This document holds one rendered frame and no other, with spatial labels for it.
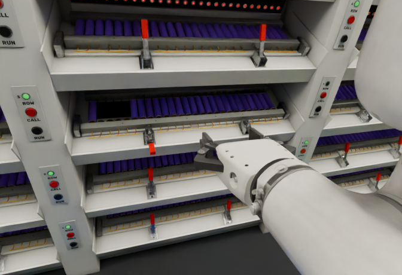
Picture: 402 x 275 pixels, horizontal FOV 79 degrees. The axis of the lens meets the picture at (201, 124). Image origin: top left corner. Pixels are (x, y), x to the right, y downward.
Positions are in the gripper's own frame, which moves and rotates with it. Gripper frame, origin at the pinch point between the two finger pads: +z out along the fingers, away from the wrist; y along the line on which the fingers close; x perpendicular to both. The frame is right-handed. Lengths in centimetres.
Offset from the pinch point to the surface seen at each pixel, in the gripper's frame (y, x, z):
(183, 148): -4.0, -10.5, 20.3
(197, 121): 0.4, -4.0, 22.8
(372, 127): 62, -11, 21
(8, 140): -43.3, -5.2, 23.3
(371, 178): 87, -42, 34
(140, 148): -15.0, -8.7, 19.2
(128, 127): -17.3, -4.2, 22.9
